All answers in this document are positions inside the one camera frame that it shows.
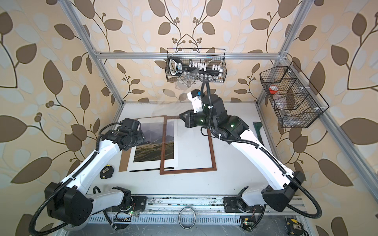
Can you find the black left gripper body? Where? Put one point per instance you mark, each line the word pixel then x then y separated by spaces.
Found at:
pixel 138 138

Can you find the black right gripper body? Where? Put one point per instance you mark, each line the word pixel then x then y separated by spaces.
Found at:
pixel 203 121

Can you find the white passe-partout mat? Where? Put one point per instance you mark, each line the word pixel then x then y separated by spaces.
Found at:
pixel 173 163

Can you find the brown wooden picture frame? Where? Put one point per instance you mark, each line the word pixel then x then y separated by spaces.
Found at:
pixel 185 150

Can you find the mountain landscape photo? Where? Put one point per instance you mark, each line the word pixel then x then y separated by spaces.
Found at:
pixel 156 136

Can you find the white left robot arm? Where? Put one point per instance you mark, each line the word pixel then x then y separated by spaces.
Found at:
pixel 69 200

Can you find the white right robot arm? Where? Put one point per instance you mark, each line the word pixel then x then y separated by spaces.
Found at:
pixel 283 182

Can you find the brown cardboard backing board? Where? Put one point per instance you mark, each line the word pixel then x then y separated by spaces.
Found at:
pixel 127 157

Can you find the yellow black tape measure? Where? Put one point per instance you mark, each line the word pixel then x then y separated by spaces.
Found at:
pixel 294 228
pixel 106 172

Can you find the black socket set holder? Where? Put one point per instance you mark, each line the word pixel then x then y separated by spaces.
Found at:
pixel 178 67

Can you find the red capped clear container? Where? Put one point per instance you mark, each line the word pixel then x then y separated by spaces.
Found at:
pixel 273 89

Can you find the yellow black tape measure right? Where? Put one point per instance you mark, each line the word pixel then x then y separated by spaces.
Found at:
pixel 294 228

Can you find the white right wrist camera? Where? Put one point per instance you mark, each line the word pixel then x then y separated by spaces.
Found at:
pixel 195 98

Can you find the black wire basket back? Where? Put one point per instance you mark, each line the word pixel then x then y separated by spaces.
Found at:
pixel 213 56

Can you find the black wire basket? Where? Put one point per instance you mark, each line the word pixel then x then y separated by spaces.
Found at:
pixel 213 56
pixel 298 103

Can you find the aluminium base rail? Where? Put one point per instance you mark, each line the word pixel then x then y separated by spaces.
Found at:
pixel 188 210

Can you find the black wire basket right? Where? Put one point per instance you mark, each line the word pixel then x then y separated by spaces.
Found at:
pixel 298 103

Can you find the aluminium cage frame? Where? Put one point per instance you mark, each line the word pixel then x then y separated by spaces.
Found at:
pixel 355 157

